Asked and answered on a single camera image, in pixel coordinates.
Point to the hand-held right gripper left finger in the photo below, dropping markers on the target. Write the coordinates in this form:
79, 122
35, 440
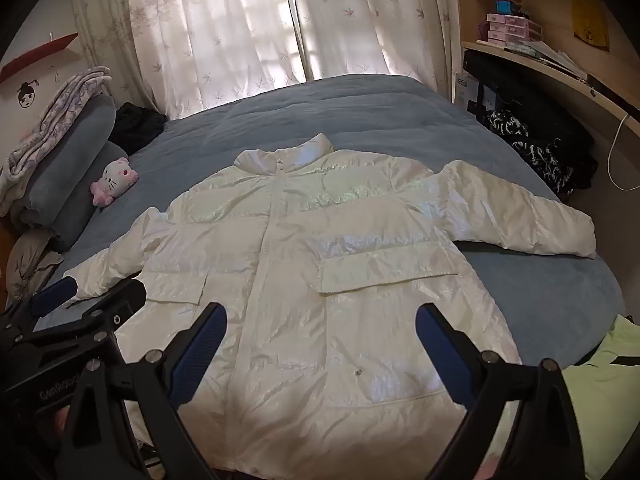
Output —
197, 355

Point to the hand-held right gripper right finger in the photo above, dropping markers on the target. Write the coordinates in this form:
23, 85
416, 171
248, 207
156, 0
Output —
445, 355

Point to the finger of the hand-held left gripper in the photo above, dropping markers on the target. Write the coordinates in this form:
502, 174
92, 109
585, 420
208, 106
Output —
120, 300
55, 292

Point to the white puffer jacket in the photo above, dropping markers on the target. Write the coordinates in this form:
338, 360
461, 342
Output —
300, 260

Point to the beige pillow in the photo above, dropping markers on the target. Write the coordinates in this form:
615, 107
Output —
30, 265

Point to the pink cat plush toy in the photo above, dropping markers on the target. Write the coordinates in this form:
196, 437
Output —
117, 177

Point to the light green garment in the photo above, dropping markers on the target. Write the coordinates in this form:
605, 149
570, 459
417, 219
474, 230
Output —
605, 390

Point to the dark cloth pile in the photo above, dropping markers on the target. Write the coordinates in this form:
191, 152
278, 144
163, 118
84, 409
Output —
135, 125

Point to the floral folded blanket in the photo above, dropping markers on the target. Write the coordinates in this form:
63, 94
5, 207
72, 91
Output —
55, 115

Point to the black and white garment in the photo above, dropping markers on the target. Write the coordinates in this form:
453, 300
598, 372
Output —
530, 150

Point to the white cardboard box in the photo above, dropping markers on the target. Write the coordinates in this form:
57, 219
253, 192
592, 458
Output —
467, 92

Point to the white floral curtain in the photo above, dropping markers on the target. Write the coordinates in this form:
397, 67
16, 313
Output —
200, 35
375, 20

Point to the stack of papers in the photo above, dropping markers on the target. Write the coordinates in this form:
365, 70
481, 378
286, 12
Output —
550, 55

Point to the pink drawer organizer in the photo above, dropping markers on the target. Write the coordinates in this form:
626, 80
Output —
510, 27

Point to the blue toy box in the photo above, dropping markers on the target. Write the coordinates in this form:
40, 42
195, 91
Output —
506, 6

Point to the yellow cloth item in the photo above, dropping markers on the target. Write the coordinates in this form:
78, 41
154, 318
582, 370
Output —
590, 25

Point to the face wall sticker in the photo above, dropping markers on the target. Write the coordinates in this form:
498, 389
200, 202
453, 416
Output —
26, 95

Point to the red wall shelf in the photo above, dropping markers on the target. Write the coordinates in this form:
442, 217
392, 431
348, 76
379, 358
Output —
35, 55

